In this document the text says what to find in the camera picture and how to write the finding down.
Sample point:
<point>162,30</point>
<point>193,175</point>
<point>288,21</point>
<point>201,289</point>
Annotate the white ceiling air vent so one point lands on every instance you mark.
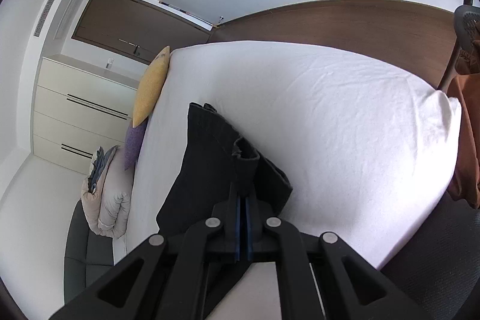
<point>43,17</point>

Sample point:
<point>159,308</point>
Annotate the white bed mattress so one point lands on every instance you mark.
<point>368,148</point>

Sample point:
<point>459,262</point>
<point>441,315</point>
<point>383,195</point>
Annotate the orange brown cloth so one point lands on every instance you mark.
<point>465,88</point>

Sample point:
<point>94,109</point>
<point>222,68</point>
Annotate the black office chair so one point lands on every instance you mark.
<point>465,42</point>

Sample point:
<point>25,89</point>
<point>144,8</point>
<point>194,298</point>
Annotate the grey upholstered headboard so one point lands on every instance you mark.
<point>87,256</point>

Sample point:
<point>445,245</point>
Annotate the black denim pants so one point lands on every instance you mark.
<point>216,156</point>

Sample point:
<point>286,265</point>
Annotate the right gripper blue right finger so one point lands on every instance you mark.
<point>254,216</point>

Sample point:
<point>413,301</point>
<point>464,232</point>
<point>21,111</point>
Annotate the brown wooden door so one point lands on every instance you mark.
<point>135,29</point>

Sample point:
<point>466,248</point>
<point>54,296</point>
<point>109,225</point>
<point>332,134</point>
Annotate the folded beige white duvet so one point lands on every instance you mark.
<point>106,201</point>

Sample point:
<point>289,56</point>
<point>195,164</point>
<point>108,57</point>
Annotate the blue patterned cloth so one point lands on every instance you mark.
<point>98,165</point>

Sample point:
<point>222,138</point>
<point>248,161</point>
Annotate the cream wardrobe with black handles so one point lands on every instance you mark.
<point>77,108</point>

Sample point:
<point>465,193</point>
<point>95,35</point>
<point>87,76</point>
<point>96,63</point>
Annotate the purple cushion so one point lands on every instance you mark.
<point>133,143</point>

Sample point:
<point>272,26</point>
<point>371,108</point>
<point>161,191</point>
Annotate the brown wooden bed frame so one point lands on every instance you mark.
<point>413,36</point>

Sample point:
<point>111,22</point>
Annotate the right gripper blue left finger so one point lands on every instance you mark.
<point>233,230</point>

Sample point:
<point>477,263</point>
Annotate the yellow cushion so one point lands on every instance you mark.
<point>150,86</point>

